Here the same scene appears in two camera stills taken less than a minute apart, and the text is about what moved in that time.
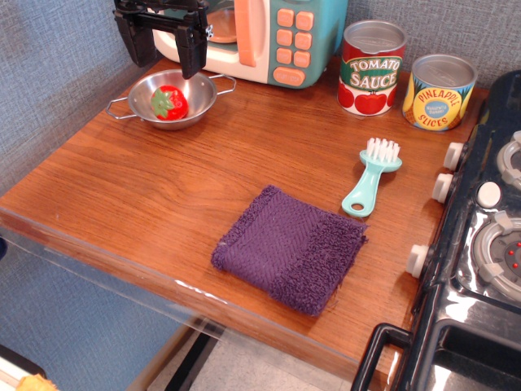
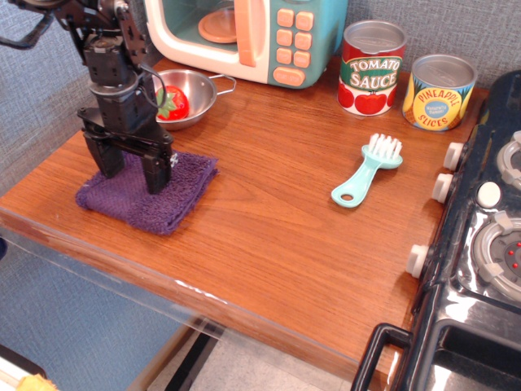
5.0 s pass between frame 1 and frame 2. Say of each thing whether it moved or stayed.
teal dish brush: moved
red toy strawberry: stayed
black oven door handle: stayed
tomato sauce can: stayed
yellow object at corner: stayed
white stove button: stayed
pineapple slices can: stayed
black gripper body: moved
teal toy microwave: stayed
